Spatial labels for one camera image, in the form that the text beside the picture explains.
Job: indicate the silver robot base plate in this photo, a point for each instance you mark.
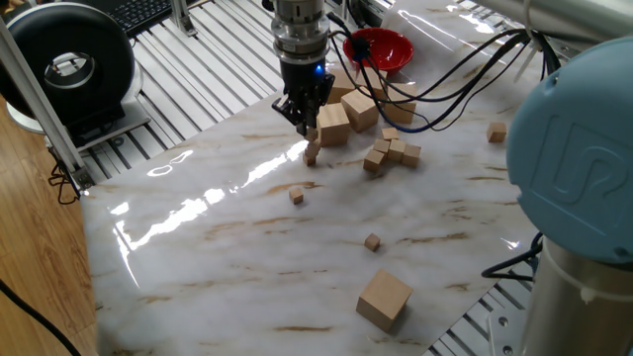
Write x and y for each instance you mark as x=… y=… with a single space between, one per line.
x=502 y=336

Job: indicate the red glossy bowl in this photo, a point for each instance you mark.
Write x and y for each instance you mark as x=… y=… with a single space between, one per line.
x=390 y=47

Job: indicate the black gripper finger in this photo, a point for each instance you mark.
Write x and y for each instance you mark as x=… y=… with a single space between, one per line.
x=293 y=116
x=319 y=106

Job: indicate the black computer keyboard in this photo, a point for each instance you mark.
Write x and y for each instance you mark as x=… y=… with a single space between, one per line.
x=138 y=15

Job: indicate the silver wrist adapter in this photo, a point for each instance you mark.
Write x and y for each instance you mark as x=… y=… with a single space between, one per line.
x=300 y=32

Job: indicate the white lamp base plate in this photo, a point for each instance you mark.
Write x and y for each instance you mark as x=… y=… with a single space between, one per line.
x=134 y=118

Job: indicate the white marble pattern sheet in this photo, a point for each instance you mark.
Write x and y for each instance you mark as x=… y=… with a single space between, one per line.
x=247 y=247

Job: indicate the medium wooden cube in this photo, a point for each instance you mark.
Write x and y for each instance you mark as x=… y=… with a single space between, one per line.
x=396 y=150
x=411 y=155
x=381 y=146
x=496 y=132
x=389 y=133
x=374 y=160

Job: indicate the aluminium corner bracket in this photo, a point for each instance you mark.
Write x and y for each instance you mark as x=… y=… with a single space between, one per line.
x=184 y=22

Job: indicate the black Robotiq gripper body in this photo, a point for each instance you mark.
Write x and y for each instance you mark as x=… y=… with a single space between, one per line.
x=306 y=81

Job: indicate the aluminium frame post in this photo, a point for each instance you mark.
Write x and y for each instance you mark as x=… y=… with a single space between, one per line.
x=34 y=99

